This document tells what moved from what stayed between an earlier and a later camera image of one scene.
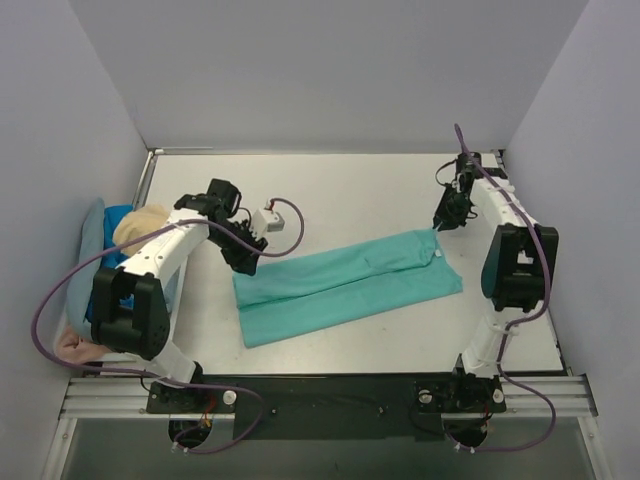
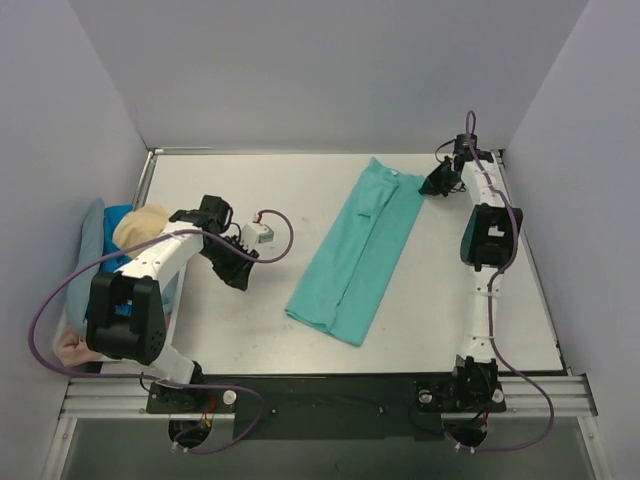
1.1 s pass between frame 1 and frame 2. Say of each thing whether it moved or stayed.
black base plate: stayed
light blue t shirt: stayed
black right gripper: moved
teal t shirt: moved
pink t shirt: stayed
